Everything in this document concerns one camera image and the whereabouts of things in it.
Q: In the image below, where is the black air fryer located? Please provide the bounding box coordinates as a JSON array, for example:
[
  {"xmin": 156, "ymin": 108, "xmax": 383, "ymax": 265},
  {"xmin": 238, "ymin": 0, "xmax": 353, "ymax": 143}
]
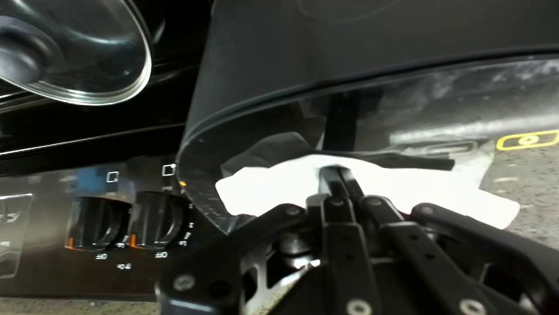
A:
[{"xmin": 177, "ymin": 0, "xmax": 559, "ymax": 230}]

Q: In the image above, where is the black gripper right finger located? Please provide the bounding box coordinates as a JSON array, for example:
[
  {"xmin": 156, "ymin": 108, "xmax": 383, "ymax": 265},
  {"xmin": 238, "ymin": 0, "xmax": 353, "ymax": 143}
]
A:
[{"xmin": 338, "ymin": 167, "xmax": 498, "ymax": 315}]

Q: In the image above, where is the black electric stove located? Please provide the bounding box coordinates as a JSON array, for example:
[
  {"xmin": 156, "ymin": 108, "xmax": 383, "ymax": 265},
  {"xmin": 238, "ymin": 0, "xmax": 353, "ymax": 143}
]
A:
[{"xmin": 0, "ymin": 0, "xmax": 221, "ymax": 300}]

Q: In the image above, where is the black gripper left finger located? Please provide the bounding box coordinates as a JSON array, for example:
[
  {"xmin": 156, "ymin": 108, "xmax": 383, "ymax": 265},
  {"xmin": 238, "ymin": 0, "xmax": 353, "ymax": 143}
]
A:
[{"xmin": 320, "ymin": 166, "xmax": 376, "ymax": 315}]

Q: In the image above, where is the white paper towel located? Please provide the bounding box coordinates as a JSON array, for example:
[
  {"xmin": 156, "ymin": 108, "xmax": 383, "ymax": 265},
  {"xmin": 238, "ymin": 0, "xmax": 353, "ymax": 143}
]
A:
[{"xmin": 215, "ymin": 153, "xmax": 521, "ymax": 229}]

